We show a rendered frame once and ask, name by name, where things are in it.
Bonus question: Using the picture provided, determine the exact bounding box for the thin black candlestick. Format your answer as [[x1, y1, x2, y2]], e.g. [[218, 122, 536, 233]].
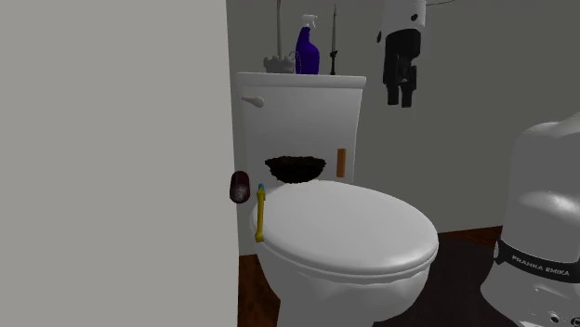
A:
[[329, 4, 339, 76]]

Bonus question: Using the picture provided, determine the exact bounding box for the white toilet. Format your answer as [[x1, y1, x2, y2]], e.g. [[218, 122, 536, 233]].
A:
[[234, 71, 441, 327]]

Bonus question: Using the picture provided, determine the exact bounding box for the black bowl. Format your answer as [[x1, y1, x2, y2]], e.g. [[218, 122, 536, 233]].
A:
[[264, 155, 327, 185]]

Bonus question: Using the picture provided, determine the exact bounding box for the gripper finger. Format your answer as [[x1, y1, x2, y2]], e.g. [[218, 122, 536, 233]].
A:
[[400, 64, 418, 110], [386, 83, 402, 107]]

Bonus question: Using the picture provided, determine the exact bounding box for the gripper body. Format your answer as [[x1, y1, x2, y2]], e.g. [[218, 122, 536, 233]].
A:
[[382, 28, 423, 88]]

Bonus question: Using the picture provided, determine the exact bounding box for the purple spray bottle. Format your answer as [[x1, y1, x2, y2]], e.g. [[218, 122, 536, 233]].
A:
[[295, 13, 322, 76]]

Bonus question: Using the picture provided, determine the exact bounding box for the grey crown-shaped holder with rod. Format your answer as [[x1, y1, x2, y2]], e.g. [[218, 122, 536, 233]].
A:
[[263, 0, 297, 75]]

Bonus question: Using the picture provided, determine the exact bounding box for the dark red can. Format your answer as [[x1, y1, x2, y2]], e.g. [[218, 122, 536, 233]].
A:
[[229, 170, 252, 205]]

